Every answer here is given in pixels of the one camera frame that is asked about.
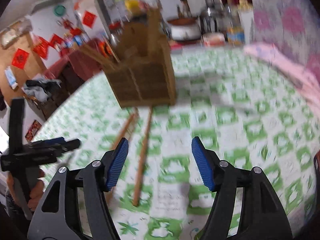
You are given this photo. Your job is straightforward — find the left hand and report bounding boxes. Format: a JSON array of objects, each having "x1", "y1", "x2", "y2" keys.
[{"x1": 7, "y1": 168, "x2": 45, "y2": 211}]

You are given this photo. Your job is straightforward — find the green white patterned tablecloth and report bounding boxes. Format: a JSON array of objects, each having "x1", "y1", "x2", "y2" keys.
[{"x1": 28, "y1": 43, "x2": 319, "y2": 239}]

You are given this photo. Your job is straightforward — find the red draped side table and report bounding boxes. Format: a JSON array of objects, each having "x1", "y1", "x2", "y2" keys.
[{"x1": 43, "y1": 50, "x2": 102, "y2": 93}]

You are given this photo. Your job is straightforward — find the wooden slatted utensil holder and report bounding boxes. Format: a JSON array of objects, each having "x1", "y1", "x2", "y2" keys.
[{"x1": 105, "y1": 23, "x2": 176, "y2": 108}]

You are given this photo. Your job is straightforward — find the pink floral cloth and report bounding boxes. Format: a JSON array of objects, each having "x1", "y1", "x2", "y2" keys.
[{"x1": 243, "y1": 43, "x2": 319, "y2": 116}]

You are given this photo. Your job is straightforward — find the red white bowl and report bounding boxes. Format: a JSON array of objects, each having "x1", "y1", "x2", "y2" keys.
[{"x1": 202, "y1": 33, "x2": 226, "y2": 47}]

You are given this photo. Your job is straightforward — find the clear oil bottle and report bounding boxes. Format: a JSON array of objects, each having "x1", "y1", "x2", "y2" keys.
[{"x1": 225, "y1": 4, "x2": 245, "y2": 46}]

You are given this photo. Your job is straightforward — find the white cooker with red pan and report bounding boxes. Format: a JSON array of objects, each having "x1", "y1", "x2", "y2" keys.
[{"x1": 167, "y1": 17, "x2": 202, "y2": 42}]

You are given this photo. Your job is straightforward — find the black silver pressure cooker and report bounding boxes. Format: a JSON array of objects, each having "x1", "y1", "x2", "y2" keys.
[{"x1": 199, "y1": 6, "x2": 223, "y2": 34}]

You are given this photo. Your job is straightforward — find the soy sauce bottle yellow cap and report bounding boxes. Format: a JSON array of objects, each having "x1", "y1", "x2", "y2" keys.
[{"x1": 124, "y1": 0, "x2": 142, "y2": 17}]

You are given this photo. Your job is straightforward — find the floral foil wall covering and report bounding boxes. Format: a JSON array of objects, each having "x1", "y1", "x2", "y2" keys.
[{"x1": 252, "y1": 0, "x2": 319, "y2": 70}]

